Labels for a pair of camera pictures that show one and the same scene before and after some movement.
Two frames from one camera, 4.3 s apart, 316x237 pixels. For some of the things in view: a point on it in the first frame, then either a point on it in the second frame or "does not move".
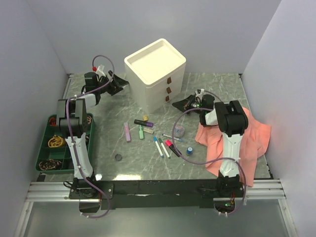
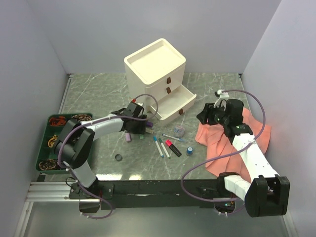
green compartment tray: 54,155 does not move
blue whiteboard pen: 175,138 does not move
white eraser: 148,131 does not move
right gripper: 186,103 -> 209,110
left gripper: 117,82 -> 140,130
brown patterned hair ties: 49,164 does not move
